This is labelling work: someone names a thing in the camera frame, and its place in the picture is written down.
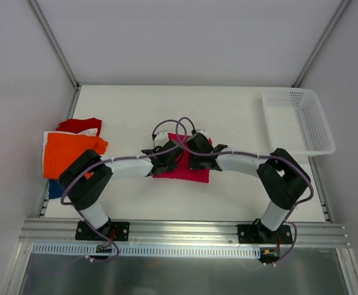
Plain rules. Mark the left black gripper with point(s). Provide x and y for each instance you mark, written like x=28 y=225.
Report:
x=172 y=152

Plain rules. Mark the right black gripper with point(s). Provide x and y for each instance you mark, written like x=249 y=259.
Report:
x=196 y=149

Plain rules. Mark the pink t-shirt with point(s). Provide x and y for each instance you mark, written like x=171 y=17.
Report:
x=183 y=170

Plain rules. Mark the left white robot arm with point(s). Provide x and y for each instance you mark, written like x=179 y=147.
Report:
x=85 y=179

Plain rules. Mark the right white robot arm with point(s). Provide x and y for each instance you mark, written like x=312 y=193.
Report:
x=281 y=176

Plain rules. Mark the white folded t-shirt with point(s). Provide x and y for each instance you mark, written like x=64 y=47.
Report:
x=88 y=132

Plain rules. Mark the red folded t-shirt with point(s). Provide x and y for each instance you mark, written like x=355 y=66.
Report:
x=80 y=125

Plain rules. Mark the white plastic mesh basket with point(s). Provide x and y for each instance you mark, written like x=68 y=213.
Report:
x=296 y=122

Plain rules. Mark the orange folded t-shirt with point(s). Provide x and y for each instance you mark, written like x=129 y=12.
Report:
x=65 y=150

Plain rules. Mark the blue folded t-shirt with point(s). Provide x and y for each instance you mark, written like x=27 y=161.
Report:
x=55 y=190

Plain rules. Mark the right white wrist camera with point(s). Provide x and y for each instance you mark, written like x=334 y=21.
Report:
x=202 y=131

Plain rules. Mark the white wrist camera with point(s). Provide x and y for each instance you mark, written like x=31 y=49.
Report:
x=161 y=138
x=202 y=131

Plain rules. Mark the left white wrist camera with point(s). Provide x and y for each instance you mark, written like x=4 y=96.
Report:
x=161 y=138

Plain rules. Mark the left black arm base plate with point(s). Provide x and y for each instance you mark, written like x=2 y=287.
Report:
x=117 y=231

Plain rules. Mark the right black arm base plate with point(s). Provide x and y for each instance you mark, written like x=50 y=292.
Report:
x=257 y=233

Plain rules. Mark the aluminium mounting rail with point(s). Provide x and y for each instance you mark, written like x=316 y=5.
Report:
x=197 y=233

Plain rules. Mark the white slotted cable duct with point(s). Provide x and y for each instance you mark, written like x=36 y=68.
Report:
x=123 y=250

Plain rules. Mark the left aluminium frame post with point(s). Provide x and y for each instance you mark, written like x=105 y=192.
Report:
x=49 y=34

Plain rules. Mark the aluminium frame post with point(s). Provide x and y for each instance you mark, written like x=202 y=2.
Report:
x=321 y=42
x=49 y=34

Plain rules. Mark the right aluminium frame post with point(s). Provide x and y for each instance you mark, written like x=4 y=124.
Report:
x=321 y=42

